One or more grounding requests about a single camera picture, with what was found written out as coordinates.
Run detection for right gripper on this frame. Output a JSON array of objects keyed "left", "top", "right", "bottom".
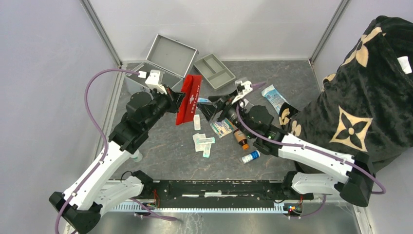
[{"left": 196, "top": 89, "right": 255, "bottom": 138}]

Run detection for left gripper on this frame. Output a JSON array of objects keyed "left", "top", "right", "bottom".
[{"left": 143, "top": 84, "right": 187, "bottom": 131}]

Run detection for red first aid pouch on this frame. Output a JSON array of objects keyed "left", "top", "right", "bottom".
[{"left": 175, "top": 74, "right": 202, "bottom": 125}]

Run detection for white teal wipe packets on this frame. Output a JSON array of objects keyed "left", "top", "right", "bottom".
[{"left": 192, "top": 134, "right": 216, "bottom": 158}]

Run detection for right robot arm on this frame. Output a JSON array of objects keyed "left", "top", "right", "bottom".
[{"left": 197, "top": 92, "right": 377, "bottom": 207}]

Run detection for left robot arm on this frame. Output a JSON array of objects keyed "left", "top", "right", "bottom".
[{"left": 49, "top": 86, "right": 186, "bottom": 234}]

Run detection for brown medicine bottle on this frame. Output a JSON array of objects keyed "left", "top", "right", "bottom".
[{"left": 234, "top": 129, "right": 249, "bottom": 150}]

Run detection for blue plasters bag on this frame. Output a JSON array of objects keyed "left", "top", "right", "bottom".
[{"left": 198, "top": 98, "right": 211, "bottom": 103}]

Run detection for white plaster strip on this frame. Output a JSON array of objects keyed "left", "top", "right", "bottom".
[{"left": 193, "top": 114, "right": 201, "bottom": 131}]

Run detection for bandage box packet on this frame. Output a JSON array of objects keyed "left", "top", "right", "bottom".
[{"left": 210, "top": 118, "right": 235, "bottom": 138}]

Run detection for grey divider tray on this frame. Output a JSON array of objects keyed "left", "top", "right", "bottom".
[{"left": 194, "top": 53, "right": 236, "bottom": 90}]

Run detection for grey metal case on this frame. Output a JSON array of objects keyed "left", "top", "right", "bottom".
[{"left": 132, "top": 34, "right": 199, "bottom": 92}]

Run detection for blue white gauze packet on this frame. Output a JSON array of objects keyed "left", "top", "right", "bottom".
[{"left": 261, "top": 85, "right": 287, "bottom": 114}]

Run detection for clear white plastic bottle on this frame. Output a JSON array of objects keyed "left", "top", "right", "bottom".
[{"left": 131, "top": 150, "right": 143, "bottom": 162}]

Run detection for white blue small bottle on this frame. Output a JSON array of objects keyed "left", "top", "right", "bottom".
[{"left": 241, "top": 150, "right": 260, "bottom": 164}]

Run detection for black floral blanket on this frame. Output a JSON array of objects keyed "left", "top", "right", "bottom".
[{"left": 278, "top": 16, "right": 413, "bottom": 171}]

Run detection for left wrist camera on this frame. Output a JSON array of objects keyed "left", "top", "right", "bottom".
[{"left": 138, "top": 69, "right": 167, "bottom": 95}]

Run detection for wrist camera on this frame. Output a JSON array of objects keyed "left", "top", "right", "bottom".
[
  {"left": 138, "top": 69, "right": 167, "bottom": 95},
  {"left": 232, "top": 78, "right": 261, "bottom": 104}
]

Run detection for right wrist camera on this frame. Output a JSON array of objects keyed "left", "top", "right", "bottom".
[{"left": 232, "top": 78, "right": 261, "bottom": 104}]

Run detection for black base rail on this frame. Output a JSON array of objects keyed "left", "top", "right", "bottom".
[{"left": 138, "top": 180, "right": 314, "bottom": 209}]

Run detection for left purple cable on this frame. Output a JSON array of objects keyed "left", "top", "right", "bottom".
[{"left": 55, "top": 68, "right": 143, "bottom": 234}]

